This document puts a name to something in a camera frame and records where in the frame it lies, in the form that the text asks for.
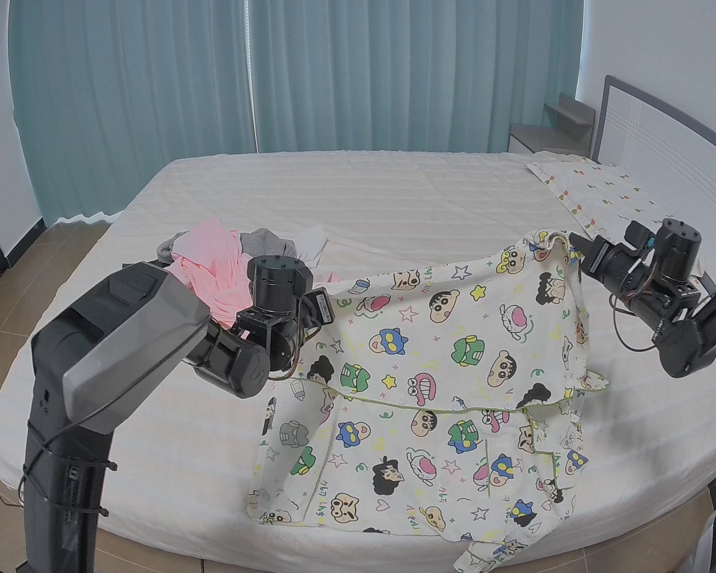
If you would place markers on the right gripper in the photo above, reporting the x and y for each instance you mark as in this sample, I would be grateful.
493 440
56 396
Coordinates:
610 263

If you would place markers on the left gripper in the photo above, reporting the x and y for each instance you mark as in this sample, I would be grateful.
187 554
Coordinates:
319 308

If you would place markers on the white printed pyjama top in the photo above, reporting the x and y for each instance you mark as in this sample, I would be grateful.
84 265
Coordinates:
441 350

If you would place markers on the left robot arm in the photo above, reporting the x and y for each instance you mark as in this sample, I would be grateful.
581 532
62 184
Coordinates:
125 332

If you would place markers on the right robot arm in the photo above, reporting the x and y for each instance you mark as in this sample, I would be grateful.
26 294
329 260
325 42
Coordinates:
692 332

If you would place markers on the pile of clothes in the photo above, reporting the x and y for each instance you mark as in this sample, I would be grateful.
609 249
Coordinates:
206 260

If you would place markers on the bed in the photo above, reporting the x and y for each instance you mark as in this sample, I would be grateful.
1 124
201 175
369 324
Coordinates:
423 200

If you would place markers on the white printed pillow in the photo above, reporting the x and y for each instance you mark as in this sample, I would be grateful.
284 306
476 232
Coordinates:
596 191

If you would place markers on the grey bedside table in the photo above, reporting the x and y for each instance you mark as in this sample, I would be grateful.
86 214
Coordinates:
543 138

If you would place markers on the blue-green curtain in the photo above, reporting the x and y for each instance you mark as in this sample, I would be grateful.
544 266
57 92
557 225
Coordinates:
131 81
411 51

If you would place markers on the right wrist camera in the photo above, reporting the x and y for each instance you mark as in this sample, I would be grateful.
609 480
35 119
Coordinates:
638 236

